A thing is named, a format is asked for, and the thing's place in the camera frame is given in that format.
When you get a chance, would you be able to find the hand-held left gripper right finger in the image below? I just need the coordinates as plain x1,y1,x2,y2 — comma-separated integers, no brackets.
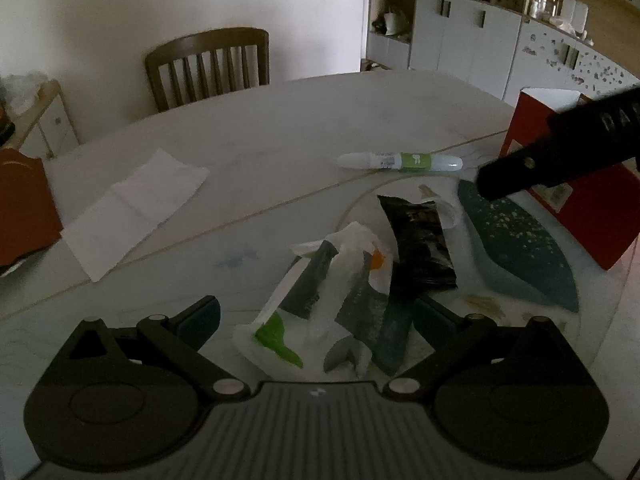
383,297,572,403

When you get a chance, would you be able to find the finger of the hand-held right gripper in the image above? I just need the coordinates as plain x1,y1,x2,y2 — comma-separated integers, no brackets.
475,135,556,202

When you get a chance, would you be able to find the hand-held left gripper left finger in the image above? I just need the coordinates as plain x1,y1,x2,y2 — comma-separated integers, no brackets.
69,295,252,402

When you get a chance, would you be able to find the red cardboard box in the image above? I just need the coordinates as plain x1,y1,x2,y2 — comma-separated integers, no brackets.
499,87,640,272

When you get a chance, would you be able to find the printed tissue pack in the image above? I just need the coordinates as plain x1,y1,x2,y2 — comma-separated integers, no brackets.
232,221,417,378

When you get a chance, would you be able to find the black foil packet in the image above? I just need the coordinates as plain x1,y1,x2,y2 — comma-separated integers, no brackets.
377,194,459,292

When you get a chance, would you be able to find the white tube green label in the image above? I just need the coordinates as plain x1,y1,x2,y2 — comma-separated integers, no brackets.
337,151,464,174

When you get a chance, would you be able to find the white canister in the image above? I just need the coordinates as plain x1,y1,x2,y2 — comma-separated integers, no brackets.
562,0,589,36

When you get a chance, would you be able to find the white paper napkin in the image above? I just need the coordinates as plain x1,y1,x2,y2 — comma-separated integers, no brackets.
62,148,211,283

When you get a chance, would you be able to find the red cardboard box lid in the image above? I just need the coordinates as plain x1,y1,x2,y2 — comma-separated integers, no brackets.
0,147,65,267

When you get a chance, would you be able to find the small white wooden cabinet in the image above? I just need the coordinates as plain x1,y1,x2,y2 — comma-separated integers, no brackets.
0,79,81,162

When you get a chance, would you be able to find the brown wooden chair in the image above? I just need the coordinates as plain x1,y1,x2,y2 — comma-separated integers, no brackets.
144,27,272,114

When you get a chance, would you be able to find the white sideboard wall unit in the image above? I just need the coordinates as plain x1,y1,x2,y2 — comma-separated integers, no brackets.
361,0,640,112

